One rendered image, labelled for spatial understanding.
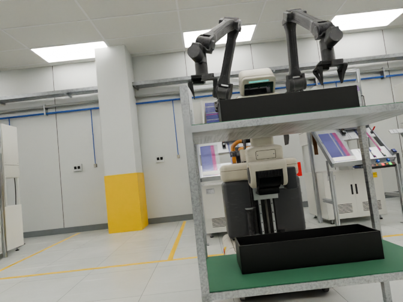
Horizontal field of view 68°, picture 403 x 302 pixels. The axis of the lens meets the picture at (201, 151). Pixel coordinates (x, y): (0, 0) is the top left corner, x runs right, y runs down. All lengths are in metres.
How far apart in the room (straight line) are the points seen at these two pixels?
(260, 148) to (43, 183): 4.64
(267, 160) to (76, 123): 4.38
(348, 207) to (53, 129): 4.84
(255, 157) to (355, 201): 2.32
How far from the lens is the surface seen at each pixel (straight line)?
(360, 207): 4.02
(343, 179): 3.92
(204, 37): 1.41
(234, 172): 2.08
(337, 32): 1.45
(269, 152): 1.86
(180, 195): 5.23
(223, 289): 1.17
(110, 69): 5.20
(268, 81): 1.89
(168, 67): 5.58
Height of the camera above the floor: 0.77
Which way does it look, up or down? 4 degrees up
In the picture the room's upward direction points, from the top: 6 degrees counter-clockwise
